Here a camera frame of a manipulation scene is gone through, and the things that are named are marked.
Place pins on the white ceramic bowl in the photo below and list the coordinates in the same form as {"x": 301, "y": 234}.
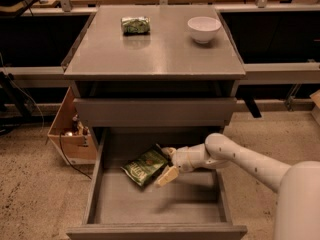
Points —
{"x": 203, "y": 29}

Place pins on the open grey middle drawer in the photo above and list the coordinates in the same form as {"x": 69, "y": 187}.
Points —
{"x": 193, "y": 207}

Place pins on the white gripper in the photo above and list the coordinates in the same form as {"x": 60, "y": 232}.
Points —
{"x": 182, "y": 158}

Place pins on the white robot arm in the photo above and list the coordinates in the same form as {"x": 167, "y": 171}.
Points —
{"x": 298, "y": 186}

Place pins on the green jalapeno chip bag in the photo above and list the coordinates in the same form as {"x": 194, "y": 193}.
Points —
{"x": 148, "y": 164}

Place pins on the closed grey top drawer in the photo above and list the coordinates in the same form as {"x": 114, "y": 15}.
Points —
{"x": 151, "y": 112}

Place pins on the wooden box with items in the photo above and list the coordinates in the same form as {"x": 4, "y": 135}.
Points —
{"x": 71, "y": 139}

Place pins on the grey drawer cabinet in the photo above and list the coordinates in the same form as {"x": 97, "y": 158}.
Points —
{"x": 165, "y": 63}

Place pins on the green crumpled snack bag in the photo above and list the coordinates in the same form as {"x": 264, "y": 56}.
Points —
{"x": 135, "y": 25}

